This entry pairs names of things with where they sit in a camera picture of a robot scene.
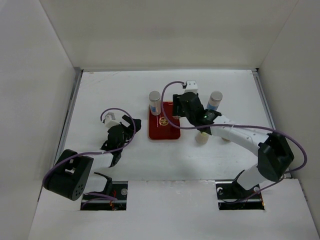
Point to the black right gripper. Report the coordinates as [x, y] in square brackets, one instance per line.
[177, 102]

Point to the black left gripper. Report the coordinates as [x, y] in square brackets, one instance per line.
[129, 130]

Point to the white pepper bottle blue label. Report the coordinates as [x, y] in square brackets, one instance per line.
[214, 100]

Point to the cream bottle yellow cap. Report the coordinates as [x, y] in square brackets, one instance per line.
[202, 138]

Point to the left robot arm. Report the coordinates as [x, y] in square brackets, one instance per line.
[70, 174]

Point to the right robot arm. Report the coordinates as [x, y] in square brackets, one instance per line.
[273, 152]

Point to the red tray with gold rim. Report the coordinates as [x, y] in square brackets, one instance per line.
[159, 129]

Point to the white pepper bottle steel cap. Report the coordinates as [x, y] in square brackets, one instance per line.
[155, 103]

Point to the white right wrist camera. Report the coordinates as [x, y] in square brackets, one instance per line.
[190, 86]

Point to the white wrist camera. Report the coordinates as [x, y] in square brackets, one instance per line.
[109, 120]
[190, 86]

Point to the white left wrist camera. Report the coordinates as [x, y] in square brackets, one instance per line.
[109, 120]

